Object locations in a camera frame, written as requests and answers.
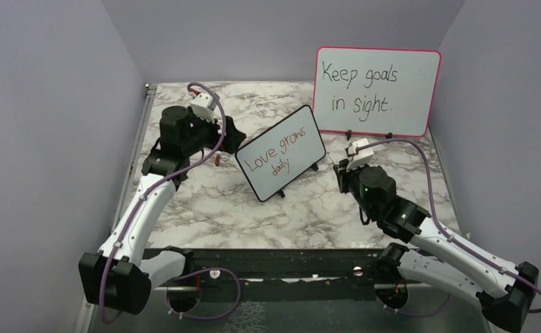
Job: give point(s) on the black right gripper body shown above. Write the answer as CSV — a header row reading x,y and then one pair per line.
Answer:
x,y
349,180

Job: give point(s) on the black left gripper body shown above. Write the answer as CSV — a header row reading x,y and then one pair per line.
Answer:
x,y
227,143

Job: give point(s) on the small black-framed whiteboard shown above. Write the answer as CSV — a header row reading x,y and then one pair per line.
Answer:
x,y
282,153

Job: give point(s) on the white red whiteboard marker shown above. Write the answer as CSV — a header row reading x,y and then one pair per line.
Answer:
x,y
334,160

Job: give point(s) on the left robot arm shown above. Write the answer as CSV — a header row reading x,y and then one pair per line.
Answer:
x,y
117,276

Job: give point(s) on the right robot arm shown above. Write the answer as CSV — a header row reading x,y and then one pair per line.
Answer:
x,y
428,251

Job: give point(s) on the large pink-framed whiteboard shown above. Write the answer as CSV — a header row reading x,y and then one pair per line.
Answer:
x,y
375,91

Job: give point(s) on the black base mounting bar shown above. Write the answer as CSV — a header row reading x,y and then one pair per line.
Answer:
x,y
288,275

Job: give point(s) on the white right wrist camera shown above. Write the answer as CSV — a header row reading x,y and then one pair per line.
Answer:
x,y
357,155

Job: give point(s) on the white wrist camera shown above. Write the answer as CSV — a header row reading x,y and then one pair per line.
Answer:
x,y
357,155
203,106

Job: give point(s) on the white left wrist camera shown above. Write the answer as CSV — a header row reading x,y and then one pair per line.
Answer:
x,y
203,106

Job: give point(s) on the aluminium rail left table edge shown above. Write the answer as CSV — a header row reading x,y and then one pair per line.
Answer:
x,y
131,164

